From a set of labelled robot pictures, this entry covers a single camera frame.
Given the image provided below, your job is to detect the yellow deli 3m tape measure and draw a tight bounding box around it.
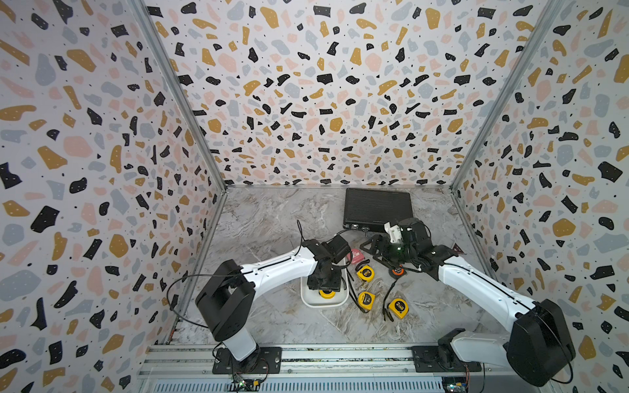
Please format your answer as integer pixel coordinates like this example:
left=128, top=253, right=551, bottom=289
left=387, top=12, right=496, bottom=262
left=356, top=265, right=375, bottom=283

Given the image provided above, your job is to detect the yellow front 3m tape measure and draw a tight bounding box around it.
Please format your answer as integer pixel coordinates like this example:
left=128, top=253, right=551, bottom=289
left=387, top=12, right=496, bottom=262
left=319, top=290, right=336, bottom=300

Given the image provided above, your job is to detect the yellow 2m tape measure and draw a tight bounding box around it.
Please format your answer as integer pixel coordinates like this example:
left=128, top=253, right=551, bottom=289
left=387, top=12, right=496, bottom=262
left=383, top=297, right=409, bottom=322

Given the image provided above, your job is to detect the pink tape measure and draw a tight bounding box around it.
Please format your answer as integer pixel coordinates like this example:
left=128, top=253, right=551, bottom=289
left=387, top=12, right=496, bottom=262
left=347, top=248, right=365, bottom=265

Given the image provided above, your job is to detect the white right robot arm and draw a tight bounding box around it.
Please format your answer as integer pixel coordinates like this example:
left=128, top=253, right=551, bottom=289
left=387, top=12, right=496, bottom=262
left=360, top=218, right=576, bottom=387

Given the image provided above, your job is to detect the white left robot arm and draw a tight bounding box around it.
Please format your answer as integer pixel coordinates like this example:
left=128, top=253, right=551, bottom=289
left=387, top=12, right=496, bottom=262
left=195, top=235, right=353, bottom=365

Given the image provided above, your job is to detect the white plastic storage tray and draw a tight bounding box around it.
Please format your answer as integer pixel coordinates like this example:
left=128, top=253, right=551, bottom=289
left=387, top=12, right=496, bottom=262
left=300, top=278, right=349, bottom=309

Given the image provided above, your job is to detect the black ribbed metal case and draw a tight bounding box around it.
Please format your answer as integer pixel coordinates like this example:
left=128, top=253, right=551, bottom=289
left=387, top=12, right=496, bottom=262
left=342, top=188, right=414, bottom=233

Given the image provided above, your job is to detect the triangular all-in card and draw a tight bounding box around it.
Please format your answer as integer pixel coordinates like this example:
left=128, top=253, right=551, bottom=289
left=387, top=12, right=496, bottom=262
left=452, top=243, right=465, bottom=255

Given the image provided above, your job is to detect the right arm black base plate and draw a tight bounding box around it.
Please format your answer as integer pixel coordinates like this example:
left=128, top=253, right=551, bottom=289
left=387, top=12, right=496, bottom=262
left=410, top=345, right=482, bottom=373

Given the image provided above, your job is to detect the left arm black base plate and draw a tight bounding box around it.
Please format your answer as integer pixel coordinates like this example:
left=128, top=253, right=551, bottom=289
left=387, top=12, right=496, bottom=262
left=212, top=346, right=283, bottom=375

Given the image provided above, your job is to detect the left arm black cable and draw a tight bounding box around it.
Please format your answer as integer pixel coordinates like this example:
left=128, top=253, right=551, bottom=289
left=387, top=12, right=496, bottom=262
left=165, top=273, right=227, bottom=329

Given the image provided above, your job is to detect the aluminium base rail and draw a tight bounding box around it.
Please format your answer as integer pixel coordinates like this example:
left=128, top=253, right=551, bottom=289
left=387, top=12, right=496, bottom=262
left=136, top=344, right=490, bottom=392

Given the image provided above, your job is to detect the aluminium corner post left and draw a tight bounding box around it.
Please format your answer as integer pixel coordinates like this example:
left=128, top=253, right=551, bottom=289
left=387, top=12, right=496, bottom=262
left=128, top=0, right=227, bottom=194

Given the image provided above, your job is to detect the aluminium corner post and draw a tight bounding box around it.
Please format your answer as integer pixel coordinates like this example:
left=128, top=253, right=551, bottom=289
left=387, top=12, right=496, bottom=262
left=450, top=0, right=564, bottom=196
left=128, top=0, right=227, bottom=194

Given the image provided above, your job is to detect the aluminium corner post right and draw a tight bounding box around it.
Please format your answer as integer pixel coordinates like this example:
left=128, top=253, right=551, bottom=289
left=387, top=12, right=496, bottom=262
left=450, top=0, right=564, bottom=196

